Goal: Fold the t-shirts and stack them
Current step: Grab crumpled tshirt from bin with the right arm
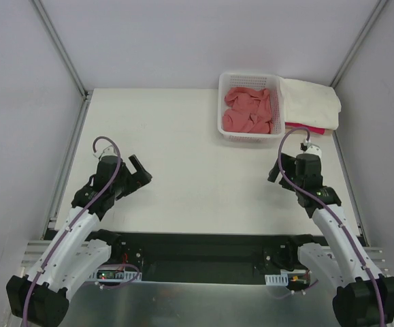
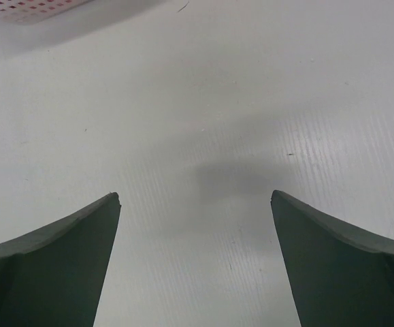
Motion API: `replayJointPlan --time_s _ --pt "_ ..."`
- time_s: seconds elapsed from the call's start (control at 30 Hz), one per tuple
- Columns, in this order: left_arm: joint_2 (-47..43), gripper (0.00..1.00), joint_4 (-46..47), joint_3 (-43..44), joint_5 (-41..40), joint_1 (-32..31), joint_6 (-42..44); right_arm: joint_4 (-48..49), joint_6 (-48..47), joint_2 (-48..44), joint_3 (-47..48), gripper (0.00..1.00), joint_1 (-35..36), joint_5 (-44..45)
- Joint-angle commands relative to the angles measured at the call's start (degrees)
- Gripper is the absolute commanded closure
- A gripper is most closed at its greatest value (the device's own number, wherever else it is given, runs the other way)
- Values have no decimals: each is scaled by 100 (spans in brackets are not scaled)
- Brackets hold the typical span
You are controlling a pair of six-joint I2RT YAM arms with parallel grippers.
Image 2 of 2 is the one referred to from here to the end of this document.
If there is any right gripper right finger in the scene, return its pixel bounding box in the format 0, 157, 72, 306
271, 191, 394, 326

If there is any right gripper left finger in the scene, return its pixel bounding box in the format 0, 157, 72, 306
0, 193, 120, 326

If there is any white perforated plastic basket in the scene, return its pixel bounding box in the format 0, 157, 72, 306
0, 0, 88, 25

